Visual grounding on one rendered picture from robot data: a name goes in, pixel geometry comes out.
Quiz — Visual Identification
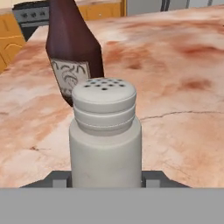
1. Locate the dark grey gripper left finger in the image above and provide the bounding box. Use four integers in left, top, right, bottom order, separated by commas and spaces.
20, 170, 73, 189

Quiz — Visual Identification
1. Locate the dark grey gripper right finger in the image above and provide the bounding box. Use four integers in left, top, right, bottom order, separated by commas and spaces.
141, 170, 191, 189

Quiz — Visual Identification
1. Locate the white shaker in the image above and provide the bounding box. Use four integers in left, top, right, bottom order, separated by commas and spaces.
68, 77, 143, 189

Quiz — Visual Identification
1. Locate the dark red ketchup bottle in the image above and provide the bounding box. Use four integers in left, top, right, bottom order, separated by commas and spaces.
45, 0, 105, 108

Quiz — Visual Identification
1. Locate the yellow wooden cabinet run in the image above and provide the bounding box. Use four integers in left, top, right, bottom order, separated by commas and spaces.
0, 12, 27, 74
77, 0, 127, 22

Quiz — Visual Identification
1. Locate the grey oven with knobs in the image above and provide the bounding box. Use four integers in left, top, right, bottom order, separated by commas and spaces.
11, 1, 51, 42

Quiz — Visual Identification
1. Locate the grey fridge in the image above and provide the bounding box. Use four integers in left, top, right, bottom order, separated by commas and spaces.
126, 0, 224, 17

